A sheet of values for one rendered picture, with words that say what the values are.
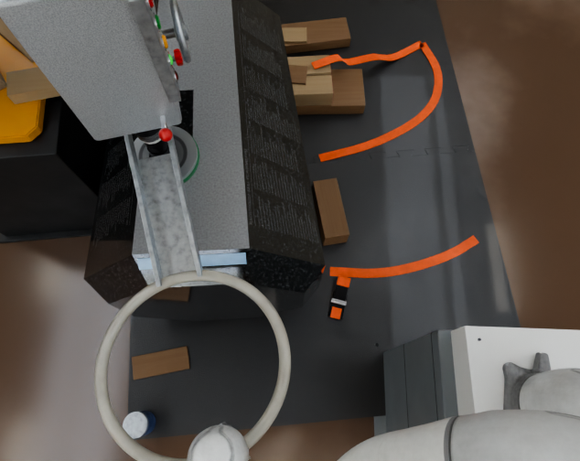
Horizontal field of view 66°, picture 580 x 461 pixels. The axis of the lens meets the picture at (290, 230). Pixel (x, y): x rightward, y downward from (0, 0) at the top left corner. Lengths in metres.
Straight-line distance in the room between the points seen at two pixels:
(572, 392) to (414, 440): 0.55
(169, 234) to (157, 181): 0.15
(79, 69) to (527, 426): 0.93
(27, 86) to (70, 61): 0.86
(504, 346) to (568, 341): 0.18
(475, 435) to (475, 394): 0.70
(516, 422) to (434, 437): 0.10
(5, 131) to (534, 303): 2.32
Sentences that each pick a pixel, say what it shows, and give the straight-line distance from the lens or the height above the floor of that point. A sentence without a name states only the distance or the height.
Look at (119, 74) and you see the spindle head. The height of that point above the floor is 1.37.
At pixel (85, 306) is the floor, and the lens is 2.35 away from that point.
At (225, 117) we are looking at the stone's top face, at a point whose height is 0.85.
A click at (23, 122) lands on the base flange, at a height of 0.78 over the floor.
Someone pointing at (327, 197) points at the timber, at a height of 0.13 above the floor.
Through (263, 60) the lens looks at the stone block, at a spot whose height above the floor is 0.75.
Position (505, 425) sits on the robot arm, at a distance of 0.59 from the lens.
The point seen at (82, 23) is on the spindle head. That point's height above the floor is 1.50.
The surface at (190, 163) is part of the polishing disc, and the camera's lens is 1.44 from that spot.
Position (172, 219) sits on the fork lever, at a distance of 1.28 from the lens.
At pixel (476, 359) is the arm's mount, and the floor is 0.91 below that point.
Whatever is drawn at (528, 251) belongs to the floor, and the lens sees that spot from 2.51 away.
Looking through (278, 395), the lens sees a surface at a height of 0.97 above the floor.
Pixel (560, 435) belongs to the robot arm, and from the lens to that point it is 0.57.
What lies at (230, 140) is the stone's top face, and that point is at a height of 0.85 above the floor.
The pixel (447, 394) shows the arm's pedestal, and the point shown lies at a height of 0.80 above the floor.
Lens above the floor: 2.12
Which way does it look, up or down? 70 degrees down
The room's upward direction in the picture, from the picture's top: 1 degrees clockwise
